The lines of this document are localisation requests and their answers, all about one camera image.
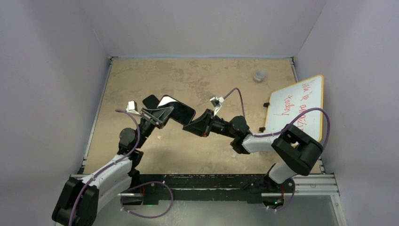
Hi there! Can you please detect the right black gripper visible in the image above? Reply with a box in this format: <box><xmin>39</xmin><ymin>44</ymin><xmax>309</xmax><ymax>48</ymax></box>
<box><xmin>183</xmin><ymin>109</ymin><xmax>236</xmax><ymax>138</ymax></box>

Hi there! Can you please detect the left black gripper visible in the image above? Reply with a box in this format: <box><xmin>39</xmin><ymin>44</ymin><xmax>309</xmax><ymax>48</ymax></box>
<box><xmin>135</xmin><ymin>106</ymin><xmax>174</xmax><ymax>149</ymax></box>

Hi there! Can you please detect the purple phone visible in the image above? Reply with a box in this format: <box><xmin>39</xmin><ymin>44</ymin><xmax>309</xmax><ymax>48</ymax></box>
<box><xmin>157</xmin><ymin>95</ymin><xmax>196</xmax><ymax>126</ymax></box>

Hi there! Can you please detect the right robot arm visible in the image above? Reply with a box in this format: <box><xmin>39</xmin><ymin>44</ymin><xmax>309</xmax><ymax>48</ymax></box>
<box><xmin>183</xmin><ymin>107</ymin><xmax>324</xmax><ymax>192</ymax></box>

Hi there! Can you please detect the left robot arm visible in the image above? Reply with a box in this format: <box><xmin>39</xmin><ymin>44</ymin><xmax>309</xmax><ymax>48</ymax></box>
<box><xmin>51</xmin><ymin>106</ymin><xmax>175</xmax><ymax>226</ymax></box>

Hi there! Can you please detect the black phone on table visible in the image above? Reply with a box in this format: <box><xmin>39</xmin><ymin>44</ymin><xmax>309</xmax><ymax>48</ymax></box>
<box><xmin>142</xmin><ymin>95</ymin><xmax>160</xmax><ymax>109</ymax></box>

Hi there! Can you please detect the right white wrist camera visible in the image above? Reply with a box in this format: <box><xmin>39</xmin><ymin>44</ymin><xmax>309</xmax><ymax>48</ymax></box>
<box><xmin>209</xmin><ymin>96</ymin><xmax>224</xmax><ymax>116</ymax></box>

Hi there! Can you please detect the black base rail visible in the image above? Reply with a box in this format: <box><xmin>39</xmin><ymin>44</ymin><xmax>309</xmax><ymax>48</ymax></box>
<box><xmin>130</xmin><ymin>174</ymin><xmax>295</xmax><ymax>205</ymax></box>

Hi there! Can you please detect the whiteboard with yellow frame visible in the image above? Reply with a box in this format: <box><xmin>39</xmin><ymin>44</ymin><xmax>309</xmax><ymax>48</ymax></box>
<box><xmin>264</xmin><ymin>74</ymin><xmax>324</xmax><ymax>141</ymax></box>

